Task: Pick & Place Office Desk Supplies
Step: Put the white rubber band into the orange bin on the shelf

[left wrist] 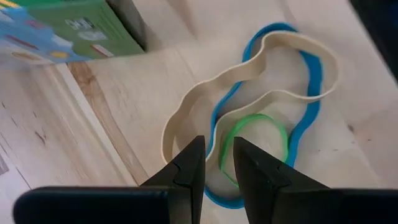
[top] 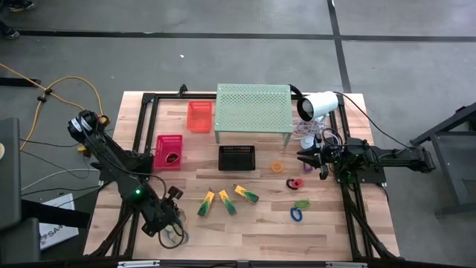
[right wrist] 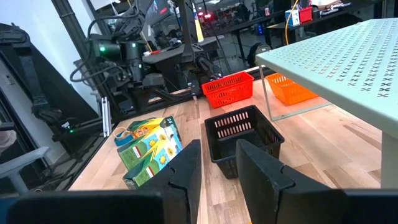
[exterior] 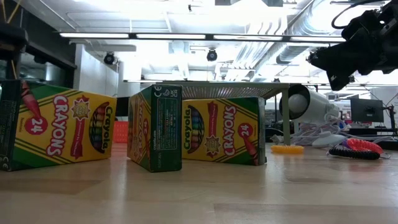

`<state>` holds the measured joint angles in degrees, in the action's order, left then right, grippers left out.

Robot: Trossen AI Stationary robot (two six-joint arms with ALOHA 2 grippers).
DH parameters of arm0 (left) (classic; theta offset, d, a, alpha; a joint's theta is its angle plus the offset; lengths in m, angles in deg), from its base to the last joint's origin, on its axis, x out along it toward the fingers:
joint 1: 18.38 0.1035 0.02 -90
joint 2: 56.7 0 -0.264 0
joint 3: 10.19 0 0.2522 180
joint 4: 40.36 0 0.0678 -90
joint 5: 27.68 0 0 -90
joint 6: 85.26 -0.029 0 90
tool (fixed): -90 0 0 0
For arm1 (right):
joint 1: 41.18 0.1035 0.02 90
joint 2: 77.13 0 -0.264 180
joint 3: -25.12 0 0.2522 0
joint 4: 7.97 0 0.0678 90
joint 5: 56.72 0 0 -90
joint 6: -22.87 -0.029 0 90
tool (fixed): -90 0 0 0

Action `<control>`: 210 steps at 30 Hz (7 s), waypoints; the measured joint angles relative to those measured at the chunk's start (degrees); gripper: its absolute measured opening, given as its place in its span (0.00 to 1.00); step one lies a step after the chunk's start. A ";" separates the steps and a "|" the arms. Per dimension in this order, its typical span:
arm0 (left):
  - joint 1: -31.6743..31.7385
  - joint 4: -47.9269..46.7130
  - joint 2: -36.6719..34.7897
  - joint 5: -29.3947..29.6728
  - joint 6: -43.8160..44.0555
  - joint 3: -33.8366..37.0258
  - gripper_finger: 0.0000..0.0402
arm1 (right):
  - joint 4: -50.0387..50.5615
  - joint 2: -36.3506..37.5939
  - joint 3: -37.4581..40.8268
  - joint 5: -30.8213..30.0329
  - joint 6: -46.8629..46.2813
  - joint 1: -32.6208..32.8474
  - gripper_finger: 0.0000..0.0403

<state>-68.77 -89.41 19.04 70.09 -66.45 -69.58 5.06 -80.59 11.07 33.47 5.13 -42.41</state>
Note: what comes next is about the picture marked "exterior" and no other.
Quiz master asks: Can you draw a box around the white round lamp switch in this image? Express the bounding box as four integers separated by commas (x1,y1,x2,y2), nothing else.
312,133,348,148

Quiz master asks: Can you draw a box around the white desk lamp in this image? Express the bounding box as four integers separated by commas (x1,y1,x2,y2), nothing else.
279,83,340,127

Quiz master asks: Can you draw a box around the black computer monitor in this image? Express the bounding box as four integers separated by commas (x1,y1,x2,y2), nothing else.
116,96,130,118
350,98,385,123

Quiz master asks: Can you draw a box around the green perforated metal shelf riser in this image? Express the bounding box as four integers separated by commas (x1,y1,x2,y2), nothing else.
155,80,292,146

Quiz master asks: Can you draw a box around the yellow extension cable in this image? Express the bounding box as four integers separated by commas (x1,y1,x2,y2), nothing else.
0,0,21,80

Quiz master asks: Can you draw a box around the yellow coil keychain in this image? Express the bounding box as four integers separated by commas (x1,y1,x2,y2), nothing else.
271,144,305,155

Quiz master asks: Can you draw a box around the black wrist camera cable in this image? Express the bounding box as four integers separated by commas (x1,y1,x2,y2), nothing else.
330,0,391,30

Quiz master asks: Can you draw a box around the orange plastic basket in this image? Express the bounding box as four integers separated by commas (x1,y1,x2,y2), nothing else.
113,120,129,144

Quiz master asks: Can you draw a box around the long linear ceiling light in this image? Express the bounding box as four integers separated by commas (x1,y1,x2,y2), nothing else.
60,32,346,44

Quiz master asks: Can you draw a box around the yellow green Crayola crayon box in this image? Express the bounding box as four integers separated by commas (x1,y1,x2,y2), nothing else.
126,83,183,173
0,79,118,172
182,96,267,166

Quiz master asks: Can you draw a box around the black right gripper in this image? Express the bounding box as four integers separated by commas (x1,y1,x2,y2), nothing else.
307,11,388,91

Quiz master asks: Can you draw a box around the black coil keychain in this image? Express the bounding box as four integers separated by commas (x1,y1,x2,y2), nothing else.
328,147,381,161

